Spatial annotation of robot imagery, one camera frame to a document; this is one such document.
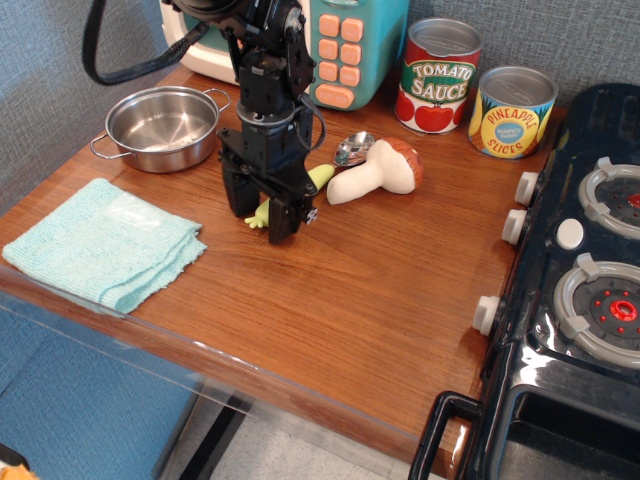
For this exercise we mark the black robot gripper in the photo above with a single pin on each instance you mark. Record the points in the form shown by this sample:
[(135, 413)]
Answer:
[(267, 156)]

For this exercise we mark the spoon with green handle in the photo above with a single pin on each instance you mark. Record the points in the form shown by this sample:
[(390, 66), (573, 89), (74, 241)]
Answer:
[(351, 152)]

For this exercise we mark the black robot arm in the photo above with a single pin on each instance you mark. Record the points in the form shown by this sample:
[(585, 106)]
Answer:
[(273, 68)]

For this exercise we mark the small steel pot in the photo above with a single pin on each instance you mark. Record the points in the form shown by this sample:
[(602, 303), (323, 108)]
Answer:
[(163, 129)]

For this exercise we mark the toy mushroom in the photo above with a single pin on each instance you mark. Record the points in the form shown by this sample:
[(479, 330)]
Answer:
[(391, 164)]

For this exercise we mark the light blue folded cloth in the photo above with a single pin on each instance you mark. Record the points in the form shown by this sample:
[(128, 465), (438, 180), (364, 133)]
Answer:
[(106, 248)]

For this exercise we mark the toy microwave teal and cream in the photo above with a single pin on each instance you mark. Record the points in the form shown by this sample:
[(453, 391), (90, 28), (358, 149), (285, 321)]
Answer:
[(355, 44)]

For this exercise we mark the tomato sauce can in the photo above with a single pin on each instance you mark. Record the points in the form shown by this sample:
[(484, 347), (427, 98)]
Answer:
[(440, 63)]

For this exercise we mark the white stove knob lower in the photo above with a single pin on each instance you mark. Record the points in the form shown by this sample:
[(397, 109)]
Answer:
[(485, 314)]

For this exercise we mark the white stove knob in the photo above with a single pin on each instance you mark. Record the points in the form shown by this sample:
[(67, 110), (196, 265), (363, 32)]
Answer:
[(513, 226), (485, 314), (526, 187)]

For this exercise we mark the white stove knob middle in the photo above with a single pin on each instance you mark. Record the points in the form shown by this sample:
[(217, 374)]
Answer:
[(513, 226)]

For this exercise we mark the white stove knob upper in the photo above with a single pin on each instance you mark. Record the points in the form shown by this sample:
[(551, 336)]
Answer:
[(526, 187)]

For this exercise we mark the pineapple slices can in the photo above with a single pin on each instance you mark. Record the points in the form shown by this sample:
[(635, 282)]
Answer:
[(511, 111)]

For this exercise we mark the black toy stove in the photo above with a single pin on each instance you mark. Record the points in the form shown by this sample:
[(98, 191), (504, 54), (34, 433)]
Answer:
[(560, 380)]

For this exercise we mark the orange object at corner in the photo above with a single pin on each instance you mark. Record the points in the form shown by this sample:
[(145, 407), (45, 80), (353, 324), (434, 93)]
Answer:
[(17, 472)]

